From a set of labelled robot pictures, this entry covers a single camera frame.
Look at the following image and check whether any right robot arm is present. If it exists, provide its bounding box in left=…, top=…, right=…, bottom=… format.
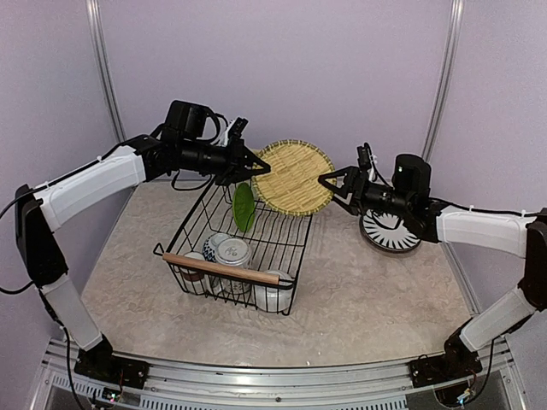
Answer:
left=318, top=148, right=546, bottom=379

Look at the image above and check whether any brown white small cup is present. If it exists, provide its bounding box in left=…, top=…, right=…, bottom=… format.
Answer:
left=180, top=266, right=208, bottom=296

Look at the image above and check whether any aluminium corner post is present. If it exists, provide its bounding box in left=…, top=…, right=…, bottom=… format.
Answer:
left=421, top=0, right=465, bottom=161
left=85, top=0, right=126, bottom=143

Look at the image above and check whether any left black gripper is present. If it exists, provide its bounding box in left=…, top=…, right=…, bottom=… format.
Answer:
left=179, top=134, right=270, bottom=185

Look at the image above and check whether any woven bamboo tray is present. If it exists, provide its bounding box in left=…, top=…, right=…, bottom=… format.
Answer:
left=251, top=139, right=335, bottom=216

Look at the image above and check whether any aluminium front rail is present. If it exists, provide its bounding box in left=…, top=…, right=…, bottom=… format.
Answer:
left=40, top=337, right=526, bottom=410

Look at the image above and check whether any blue white patterned bowl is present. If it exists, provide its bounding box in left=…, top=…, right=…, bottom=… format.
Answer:
left=202, top=232, right=231, bottom=262

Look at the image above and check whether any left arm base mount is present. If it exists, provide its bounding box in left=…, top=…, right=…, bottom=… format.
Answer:
left=74, top=341, right=150, bottom=390

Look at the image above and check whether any green plate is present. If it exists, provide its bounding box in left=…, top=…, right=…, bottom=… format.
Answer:
left=232, top=183, right=256, bottom=232

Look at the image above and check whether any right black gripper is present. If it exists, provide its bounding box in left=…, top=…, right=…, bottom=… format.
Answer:
left=318, top=165, right=413, bottom=217

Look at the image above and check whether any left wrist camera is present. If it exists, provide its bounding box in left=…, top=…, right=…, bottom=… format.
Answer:
left=220, top=117, right=249, bottom=147

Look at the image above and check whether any black wire dish rack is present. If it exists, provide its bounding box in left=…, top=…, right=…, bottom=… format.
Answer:
left=153, top=182, right=312, bottom=316

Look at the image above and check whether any white ceramic bowl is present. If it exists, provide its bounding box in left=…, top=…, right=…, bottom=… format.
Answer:
left=253, top=270, right=294, bottom=313

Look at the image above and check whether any white calligraphy cup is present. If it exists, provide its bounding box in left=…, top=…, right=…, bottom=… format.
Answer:
left=215, top=237, right=251, bottom=297

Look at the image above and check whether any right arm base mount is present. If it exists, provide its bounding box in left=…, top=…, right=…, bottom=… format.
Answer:
left=408, top=336, right=483, bottom=388

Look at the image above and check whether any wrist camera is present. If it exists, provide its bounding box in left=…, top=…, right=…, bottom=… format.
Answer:
left=220, top=117, right=249, bottom=147
left=357, top=143, right=378, bottom=182

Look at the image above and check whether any right aluminium corner post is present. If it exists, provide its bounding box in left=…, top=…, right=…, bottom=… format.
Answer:
left=421, top=0, right=465, bottom=161

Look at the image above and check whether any white blue-striped plate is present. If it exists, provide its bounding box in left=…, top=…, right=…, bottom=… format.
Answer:
left=359, top=210, right=421, bottom=254

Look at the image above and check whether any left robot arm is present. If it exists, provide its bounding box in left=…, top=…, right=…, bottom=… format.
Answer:
left=9, top=100, right=271, bottom=380

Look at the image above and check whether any left aluminium corner post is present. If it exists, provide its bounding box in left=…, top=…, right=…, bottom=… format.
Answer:
left=85, top=0, right=126, bottom=143

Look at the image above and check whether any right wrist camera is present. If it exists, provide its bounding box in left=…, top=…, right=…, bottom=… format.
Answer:
left=357, top=143, right=378, bottom=182

